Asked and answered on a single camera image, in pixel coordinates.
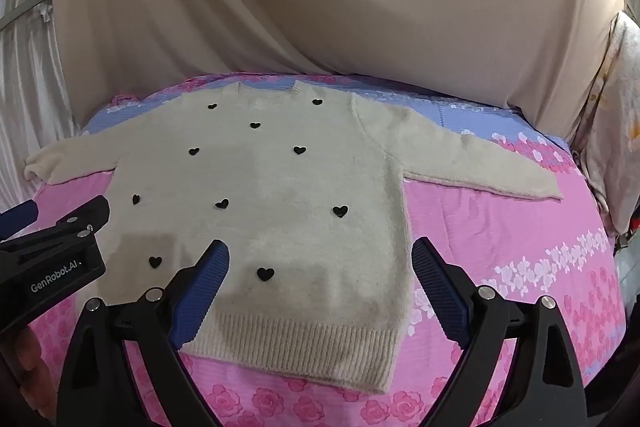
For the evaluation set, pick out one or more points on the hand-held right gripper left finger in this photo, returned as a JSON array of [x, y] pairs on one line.
[[202, 292]]

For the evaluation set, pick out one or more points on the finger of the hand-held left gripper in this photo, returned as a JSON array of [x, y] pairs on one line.
[[82, 219], [20, 217]]

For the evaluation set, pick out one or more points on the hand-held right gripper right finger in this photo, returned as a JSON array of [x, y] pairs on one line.
[[440, 292]]

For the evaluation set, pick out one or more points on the cream sweater with black hearts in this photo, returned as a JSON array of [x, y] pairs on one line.
[[300, 187]]

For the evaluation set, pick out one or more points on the person's left hand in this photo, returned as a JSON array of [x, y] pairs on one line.
[[32, 367]]

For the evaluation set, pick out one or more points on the pink floral bed sheet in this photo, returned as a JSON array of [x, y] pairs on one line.
[[500, 237]]

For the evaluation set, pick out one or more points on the white satin curtain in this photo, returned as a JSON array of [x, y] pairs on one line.
[[30, 82]]

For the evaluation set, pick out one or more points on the pale floral cloth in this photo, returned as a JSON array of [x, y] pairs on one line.
[[615, 122]]

